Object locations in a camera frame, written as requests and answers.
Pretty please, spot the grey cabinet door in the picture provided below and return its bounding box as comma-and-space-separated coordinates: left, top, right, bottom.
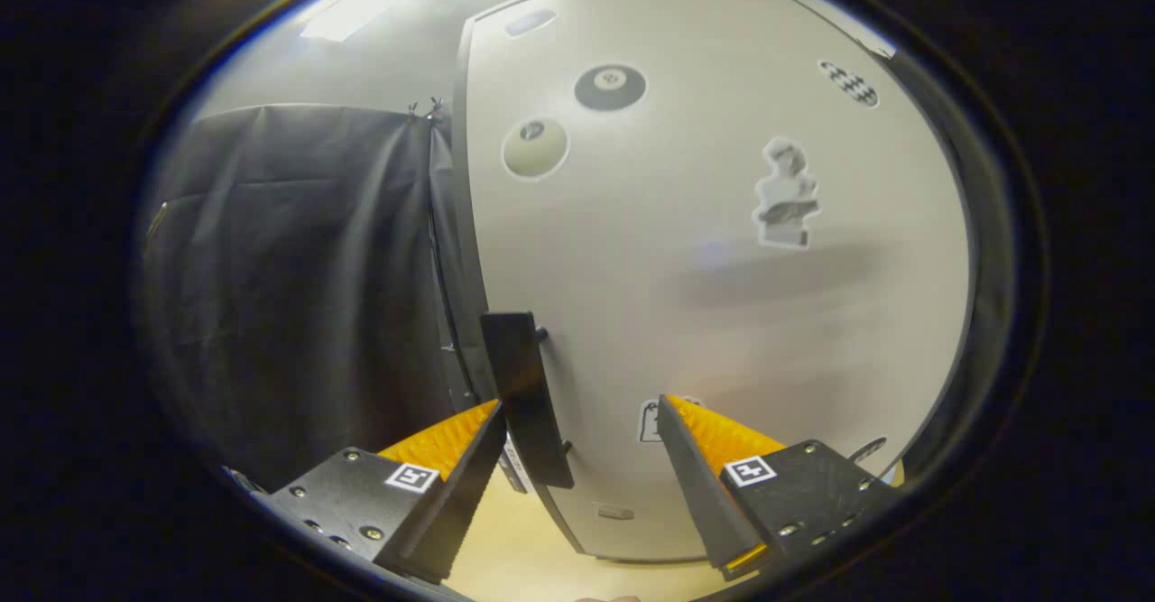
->
451, 0, 975, 565

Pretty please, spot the black backdrop cloth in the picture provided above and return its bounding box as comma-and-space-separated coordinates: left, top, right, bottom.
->
140, 104, 493, 490

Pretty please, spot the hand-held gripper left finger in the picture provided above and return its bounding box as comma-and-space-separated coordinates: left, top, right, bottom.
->
262, 399, 508, 585

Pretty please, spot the black door handle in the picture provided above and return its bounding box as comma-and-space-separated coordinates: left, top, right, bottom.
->
480, 311, 576, 490

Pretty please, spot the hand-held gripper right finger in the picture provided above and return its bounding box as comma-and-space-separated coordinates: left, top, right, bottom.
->
656, 394, 903, 582

